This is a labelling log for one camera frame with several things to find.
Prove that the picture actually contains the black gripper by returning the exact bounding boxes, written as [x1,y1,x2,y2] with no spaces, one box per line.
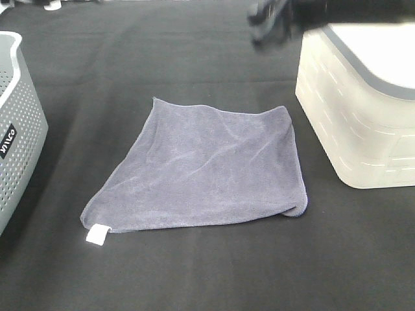
[246,1,293,44]

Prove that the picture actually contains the grey microfibre towel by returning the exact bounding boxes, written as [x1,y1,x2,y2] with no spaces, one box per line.
[80,98,308,246]

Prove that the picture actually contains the white plastic storage basket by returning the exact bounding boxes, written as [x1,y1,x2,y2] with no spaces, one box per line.
[295,22,414,189]

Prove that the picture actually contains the black table cloth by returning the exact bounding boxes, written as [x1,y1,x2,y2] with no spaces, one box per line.
[1,1,414,310]

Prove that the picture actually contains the white cylinder object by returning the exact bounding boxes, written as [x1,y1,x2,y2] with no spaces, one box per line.
[43,0,62,11]

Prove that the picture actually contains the grey perforated laundry basket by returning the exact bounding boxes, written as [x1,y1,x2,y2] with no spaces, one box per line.
[1,31,49,231]

